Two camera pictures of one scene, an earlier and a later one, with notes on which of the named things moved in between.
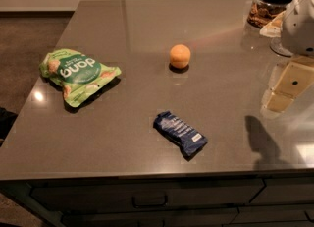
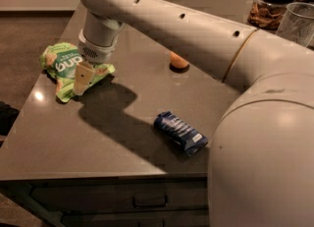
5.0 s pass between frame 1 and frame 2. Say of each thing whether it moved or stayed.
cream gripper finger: moved
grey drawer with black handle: stayed
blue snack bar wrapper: stayed
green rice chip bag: moved
